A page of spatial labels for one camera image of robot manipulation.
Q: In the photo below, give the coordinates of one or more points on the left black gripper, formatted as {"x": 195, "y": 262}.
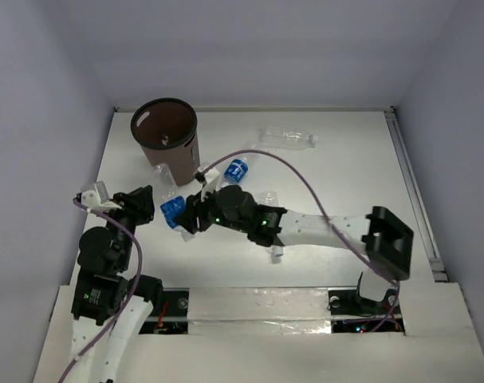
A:
{"x": 131, "y": 203}

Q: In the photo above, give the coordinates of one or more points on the clear bottle blue cap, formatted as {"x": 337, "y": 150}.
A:
{"x": 269, "y": 198}

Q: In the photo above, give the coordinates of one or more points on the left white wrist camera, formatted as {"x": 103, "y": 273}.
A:
{"x": 94, "y": 196}

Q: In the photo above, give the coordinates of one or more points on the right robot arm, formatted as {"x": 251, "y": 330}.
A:
{"x": 380, "y": 238}

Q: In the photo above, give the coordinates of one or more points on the taped white front board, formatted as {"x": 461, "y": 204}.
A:
{"x": 258, "y": 311}

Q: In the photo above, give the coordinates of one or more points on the brown plastic waste bin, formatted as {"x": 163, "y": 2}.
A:
{"x": 177, "y": 120}

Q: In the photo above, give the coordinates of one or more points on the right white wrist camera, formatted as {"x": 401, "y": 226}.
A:
{"x": 208, "y": 180}

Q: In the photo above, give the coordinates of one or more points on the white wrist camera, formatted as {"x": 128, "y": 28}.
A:
{"x": 208, "y": 180}
{"x": 94, "y": 196}

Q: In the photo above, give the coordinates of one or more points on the clear bottle at back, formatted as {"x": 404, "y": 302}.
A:
{"x": 287, "y": 138}

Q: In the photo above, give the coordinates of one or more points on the blue label bottle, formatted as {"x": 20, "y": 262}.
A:
{"x": 240, "y": 166}
{"x": 167, "y": 199}

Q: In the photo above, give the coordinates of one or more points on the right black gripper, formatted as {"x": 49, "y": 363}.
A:
{"x": 195, "y": 207}

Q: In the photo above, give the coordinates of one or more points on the aluminium rail right edge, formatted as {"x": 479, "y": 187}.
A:
{"x": 424, "y": 227}

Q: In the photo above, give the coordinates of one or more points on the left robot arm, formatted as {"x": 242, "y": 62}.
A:
{"x": 112, "y": 297}

